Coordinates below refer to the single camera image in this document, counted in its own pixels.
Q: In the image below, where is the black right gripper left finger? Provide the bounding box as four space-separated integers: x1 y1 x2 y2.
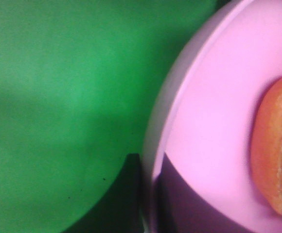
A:
64 153 144 233

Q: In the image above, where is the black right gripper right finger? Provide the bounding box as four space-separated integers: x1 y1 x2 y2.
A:
153 152 282 233

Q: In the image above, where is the pink plate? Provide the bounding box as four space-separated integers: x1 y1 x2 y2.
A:
142 0 282 233

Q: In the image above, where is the brown burger bun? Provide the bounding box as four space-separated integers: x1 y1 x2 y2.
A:
250 77 282 216

